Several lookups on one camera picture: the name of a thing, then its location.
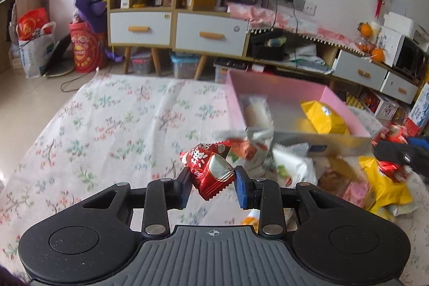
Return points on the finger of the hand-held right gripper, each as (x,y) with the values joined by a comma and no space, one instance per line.
(417,141)
(390,152)

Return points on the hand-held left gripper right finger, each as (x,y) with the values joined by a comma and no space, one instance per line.
(242,189)

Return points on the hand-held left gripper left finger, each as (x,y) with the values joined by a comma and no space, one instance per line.
(184,188)

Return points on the red snack packet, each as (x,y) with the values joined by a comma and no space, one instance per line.
(211,170)
(392,133)

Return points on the yellow snack packet round logo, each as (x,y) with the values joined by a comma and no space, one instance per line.
(388,194)

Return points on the pink cardboard box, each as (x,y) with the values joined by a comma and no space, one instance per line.
(285,86)

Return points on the orange white snack packet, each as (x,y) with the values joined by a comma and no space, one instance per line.
(251,218)

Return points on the blue white carton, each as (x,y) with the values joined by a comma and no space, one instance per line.
(421,106)

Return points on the white strawberry print snack packet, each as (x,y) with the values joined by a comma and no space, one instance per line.
(248,150)

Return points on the red white gift box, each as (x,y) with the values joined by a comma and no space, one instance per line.
(378,103)

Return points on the white crinkled snack packet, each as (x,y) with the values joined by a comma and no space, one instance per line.
(295,165)

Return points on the small yellow snack packet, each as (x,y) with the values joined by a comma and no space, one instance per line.
(325,120)

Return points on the pale white snack packet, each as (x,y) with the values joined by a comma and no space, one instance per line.
(256,113)

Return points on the wooden media stand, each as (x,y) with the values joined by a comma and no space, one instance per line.
(362,71)

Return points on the microwave oven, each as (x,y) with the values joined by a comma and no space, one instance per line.
(407,53)

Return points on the orange fruit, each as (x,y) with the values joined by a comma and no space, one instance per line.
(378,54)
(365,29)

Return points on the glass jar of oranges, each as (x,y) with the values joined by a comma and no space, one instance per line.
(363,45)

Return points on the white foam box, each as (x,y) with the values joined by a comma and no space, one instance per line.
(402,23)

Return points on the blue lid storage box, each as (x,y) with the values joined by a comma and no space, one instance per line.
(184,66)

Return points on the loose papers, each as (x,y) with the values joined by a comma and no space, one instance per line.
(305,56)

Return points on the clear plastic storage box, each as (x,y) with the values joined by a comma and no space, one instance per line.
(142,62)

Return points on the black bag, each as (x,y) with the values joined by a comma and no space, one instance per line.
(266,48)

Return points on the low wooden drawer cabinet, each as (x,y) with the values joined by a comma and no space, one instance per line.
(207,29)

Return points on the pink cloth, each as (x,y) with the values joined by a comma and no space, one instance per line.
(288,21)

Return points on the tall wooden shelf cabinet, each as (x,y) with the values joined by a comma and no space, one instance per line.
(140,28)

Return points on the red printed bag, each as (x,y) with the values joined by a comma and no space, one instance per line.
(85,48)

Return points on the black laptop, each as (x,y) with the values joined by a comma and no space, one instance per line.
(58,53)

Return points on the white shopping bag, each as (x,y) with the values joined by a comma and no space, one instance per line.
(33,54)

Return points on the purple plush toy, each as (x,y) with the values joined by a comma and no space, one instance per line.
(92,1)

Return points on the red gift bag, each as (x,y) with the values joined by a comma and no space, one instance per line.
(32,23)

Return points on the white wall socket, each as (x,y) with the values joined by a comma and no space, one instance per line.
(310,9)
(299,5)

